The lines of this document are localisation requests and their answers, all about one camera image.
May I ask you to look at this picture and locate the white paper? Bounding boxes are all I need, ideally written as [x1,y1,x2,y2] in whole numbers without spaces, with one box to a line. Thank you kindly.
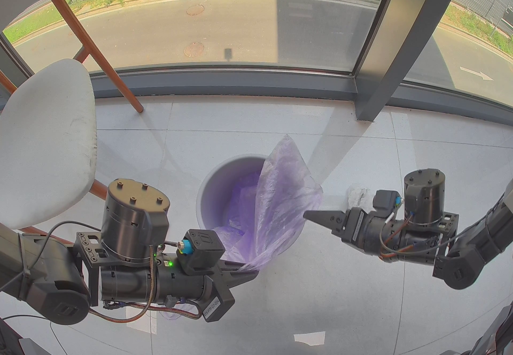
[347,184,375,211]

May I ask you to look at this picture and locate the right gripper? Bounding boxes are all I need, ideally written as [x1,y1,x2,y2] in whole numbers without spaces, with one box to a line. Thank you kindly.
[341,207,405,257]

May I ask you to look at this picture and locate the purple plastic bag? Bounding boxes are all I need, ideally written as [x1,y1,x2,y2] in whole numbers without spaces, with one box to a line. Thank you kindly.
[160,135,324,322]

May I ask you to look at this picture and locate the black cable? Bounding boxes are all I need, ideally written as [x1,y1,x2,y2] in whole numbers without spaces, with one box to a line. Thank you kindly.
[0,315,65,355]

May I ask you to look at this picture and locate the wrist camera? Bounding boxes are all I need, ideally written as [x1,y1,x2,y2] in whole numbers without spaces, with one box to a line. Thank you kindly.
[176,228,226,276]
[373,190,402,222]

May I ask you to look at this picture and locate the white cushioned wooden chair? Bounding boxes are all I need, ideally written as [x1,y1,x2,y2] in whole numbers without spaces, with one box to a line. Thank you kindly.
[0,0,144,236]

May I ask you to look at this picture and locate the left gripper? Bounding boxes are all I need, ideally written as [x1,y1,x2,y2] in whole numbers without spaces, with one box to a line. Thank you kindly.
[154,265,236,323]

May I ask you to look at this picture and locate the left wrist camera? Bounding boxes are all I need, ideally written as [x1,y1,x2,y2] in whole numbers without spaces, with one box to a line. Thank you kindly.
[176,228,226,276]

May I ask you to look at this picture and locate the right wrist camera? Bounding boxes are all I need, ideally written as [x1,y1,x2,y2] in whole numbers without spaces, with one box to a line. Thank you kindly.
[373,190,402,222]

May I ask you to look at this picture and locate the window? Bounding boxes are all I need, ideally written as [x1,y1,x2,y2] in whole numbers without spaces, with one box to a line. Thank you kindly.
[0,0,513,123]

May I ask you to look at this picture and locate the white trash bin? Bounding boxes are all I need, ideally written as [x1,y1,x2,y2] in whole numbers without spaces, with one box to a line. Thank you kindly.
[196,154,307,257]

